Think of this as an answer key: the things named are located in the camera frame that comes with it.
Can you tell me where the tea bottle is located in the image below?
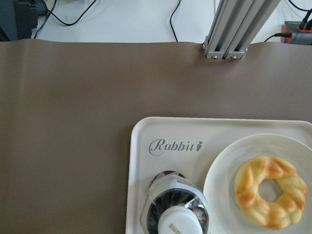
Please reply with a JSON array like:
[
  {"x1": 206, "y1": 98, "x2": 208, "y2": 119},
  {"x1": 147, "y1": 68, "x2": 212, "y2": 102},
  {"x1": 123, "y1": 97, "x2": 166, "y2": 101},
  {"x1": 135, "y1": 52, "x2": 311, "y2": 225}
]
[{"x1": 140, "y1": 171, "x2": 209, "y2": 234}]

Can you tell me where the cream serving tray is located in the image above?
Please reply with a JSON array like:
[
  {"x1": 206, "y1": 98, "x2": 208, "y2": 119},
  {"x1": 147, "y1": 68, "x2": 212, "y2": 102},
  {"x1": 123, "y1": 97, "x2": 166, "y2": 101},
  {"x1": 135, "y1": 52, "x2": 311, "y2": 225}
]
[{"x1": 126, "y1": 117, "x2": 312, "y2": 234}]

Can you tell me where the white round plate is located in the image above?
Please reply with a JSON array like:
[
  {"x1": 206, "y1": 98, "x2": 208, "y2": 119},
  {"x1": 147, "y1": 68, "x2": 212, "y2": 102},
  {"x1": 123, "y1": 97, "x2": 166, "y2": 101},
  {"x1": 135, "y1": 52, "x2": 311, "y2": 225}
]
[{"x1": 204, "y1": 134, "x2": 312, "y2": 234}]

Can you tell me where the aluminium frame post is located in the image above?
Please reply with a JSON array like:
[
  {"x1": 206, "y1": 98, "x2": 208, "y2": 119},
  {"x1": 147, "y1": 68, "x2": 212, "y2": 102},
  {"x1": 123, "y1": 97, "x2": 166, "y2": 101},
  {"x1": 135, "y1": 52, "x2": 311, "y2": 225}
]
[{"x1": 203, "y1": 0, "x2": 280, "y2": 60}]

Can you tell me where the braided ring bread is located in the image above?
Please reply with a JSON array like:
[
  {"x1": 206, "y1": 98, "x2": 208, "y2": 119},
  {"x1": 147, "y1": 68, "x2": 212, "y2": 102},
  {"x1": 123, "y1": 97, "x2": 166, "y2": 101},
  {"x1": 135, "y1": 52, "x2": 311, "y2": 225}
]
[{"x1": 234, "y1": 156, "x2": 308, "y2": 230}]

